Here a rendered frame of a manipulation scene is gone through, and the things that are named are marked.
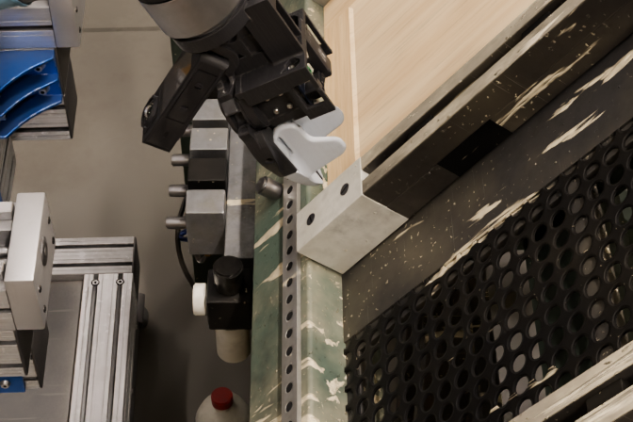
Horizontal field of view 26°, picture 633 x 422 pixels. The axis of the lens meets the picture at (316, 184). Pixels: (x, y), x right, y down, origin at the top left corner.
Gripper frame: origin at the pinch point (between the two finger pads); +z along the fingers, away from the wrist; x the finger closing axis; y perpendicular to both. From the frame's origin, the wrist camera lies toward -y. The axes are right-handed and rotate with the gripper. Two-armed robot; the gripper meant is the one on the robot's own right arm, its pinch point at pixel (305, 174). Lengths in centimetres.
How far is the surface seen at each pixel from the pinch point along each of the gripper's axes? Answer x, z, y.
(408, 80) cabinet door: 44, 33, -2
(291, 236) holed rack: 30, 37, -21
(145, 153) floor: 134, 102, -90
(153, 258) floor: 103, 103, -87
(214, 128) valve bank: 63, 43, -36
